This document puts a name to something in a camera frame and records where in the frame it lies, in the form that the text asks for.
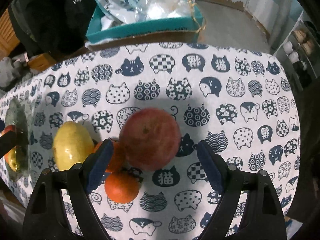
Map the clear plastic bag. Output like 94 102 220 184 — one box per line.
135 0 195 22

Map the red apple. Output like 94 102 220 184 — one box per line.
0 125 16 137
119 107 182 171

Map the shoe rack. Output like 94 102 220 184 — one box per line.
274 11 319 94

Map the pile of grey clothes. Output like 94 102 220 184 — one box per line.
1 53 39 92

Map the small tangerine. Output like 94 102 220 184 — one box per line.
105 172 140 204
92 139 125 173

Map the cat pattern tablecloth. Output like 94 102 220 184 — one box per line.
1 42 300 239

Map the black hanging coat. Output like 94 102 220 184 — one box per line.
8 0 97 57

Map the green glass bowl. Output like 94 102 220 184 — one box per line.
3 98 29 181

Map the wooden louvered wardrobe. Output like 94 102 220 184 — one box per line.
0 9 20 60

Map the teal storage box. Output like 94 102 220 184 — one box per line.
86 2 204 43

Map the yellow pear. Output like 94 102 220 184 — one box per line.
53 121 94 171

